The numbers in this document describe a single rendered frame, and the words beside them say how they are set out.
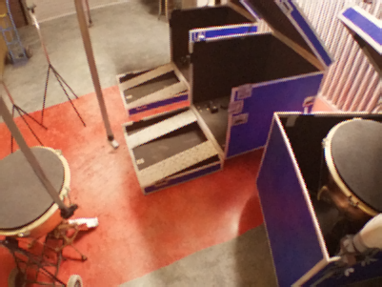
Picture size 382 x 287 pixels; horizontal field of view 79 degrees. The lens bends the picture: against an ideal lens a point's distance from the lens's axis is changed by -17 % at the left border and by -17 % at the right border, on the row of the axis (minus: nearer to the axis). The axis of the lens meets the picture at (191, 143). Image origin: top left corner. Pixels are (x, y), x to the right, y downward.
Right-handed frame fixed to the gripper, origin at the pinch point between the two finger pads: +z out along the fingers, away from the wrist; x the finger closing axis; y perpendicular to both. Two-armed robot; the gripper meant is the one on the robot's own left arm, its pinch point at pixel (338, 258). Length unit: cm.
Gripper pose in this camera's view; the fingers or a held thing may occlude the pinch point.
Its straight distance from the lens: 141.0
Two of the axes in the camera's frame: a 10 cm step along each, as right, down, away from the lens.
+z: -1.7, 6.9, 7.1
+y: 9.8, 0.8, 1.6
